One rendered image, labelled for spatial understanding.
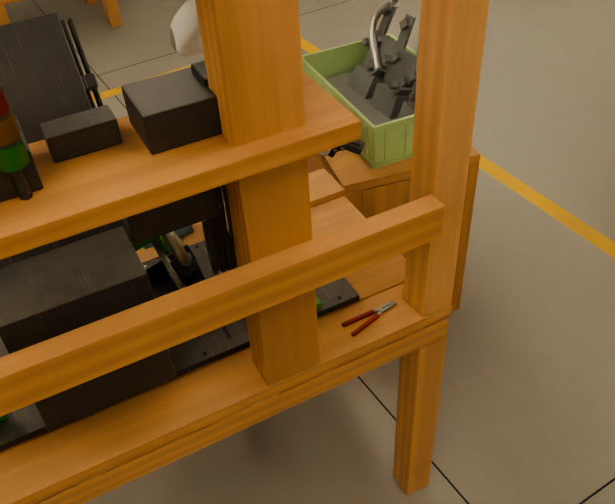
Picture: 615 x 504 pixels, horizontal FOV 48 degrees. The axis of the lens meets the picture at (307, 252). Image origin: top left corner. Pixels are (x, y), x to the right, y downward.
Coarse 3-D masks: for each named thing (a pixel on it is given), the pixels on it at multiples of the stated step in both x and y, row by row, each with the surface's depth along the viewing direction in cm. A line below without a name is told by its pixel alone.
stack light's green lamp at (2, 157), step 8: (16, 144) 102; (0, 152) 101; (8, 152) 102; (16, 152) 102; (24, 152) 104; (0, 160) 102; (8, 160) 102; (16, 160) 103; (24, 160) 104; (0, 168) 103; (8, 168) 103; (16, 168) 104; (24, 168) 105
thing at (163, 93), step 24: (144, 96) 117; (168, 96) 117; (192, 96) 116; (216, 96) 116; (144, 120) 112; (168, 120) 114; (192, 120) 117; (216, 120) 119; (24, 144) 108; (168, 144) 117; (0, 192) 108
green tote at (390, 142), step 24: (336, 48) 276; (360, 48) 281; (408, 48) 272; (312, 72) 263; (336, 72) 283; (336, 96) 249; (360, 120) 238; (408, 120) 234; (384, 144) 236; (408, 144) 241
